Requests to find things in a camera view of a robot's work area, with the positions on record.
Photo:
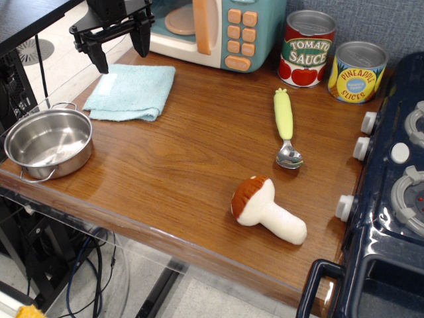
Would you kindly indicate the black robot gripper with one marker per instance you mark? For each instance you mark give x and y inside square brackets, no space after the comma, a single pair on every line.
[107,20]

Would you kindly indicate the light blue towel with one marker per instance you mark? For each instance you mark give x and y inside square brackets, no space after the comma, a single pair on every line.
[130,92]

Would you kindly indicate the stainless steel pot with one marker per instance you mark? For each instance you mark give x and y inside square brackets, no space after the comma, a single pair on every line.
[50,144]

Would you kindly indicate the black desk at left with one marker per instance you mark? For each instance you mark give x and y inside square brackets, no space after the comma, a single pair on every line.
[20,21]

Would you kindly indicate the teal toy microwave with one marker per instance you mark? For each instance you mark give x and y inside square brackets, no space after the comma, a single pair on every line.
[230,35]

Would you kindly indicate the clear acrylic table guard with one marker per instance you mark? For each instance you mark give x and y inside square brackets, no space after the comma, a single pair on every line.
[201,233]

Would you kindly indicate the tomato sauce can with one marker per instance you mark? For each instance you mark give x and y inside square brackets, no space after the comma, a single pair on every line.
[306,46]

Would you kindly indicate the plush mushroom toy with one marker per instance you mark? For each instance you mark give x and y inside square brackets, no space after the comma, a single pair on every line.
[253,203]

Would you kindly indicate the pineapple slices can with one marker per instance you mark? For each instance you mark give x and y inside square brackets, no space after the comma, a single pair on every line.
[357,71]

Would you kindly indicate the dark blue toy stove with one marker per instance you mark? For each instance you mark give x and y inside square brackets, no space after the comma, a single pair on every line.
[381,273]

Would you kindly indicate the spoon with green handle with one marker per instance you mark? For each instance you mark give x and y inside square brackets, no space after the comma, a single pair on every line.
[287,157]

